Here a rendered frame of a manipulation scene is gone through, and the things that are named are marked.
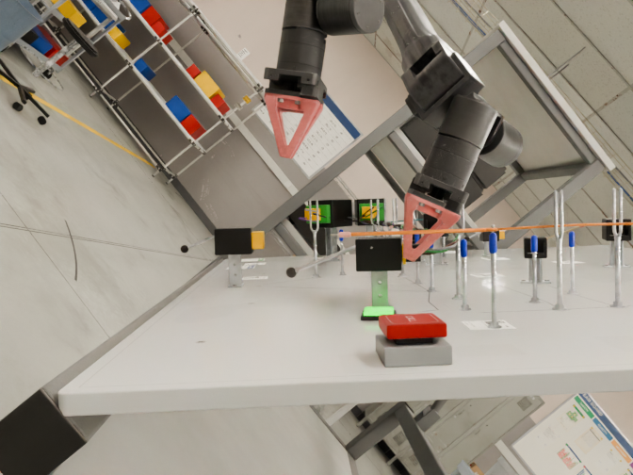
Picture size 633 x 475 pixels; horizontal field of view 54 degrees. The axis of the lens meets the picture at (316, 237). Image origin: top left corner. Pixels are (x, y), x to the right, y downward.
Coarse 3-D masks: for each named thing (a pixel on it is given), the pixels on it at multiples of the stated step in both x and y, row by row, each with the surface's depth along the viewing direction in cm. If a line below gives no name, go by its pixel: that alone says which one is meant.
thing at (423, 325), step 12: (384, 324) 52; (396, 324) 51; (408, 324) 51; (420, 324) 51; (432, 324) 51; (444, 324) 51; (396, 336) 51; (408, 336) 51; (420, 336) 51; (432, 336) 51; (444, 336) 51
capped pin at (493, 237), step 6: (492, 234) 64; (492, 240) 64; (492, 246) 64; (492, 252) 64; (492, 258) 64; (492, 264) 64; (492, 270) 64; (492, 276) 64; (492, 282) 64; (492, 288) 64; (492, 294) 65; (492, 300) 65; (492, 306) 65; (492, 312) 65; (492, 318) 65; (492, 324) 65; (498, 324) 64
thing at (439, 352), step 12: (384, 336) 55; (384, 348) 51; (396, 348) 50; (408, 348) 50; (420, 348) 50; (432, 348) 50; (444, 348) 51; (384, 360) 50; (396, 360) 50; (408, 360) 50; (420, 360) 51; (432, 360) 51; (444, 360) 51
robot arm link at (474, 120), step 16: (464, 96) 75; (448, 112) 75; (464, 112) 73; (480, 112) 73; (496, 112) 74; (448, 128) 74; (464, 128) 73; (480, 128) 73; (496, 128) 77; (480, 144) 74
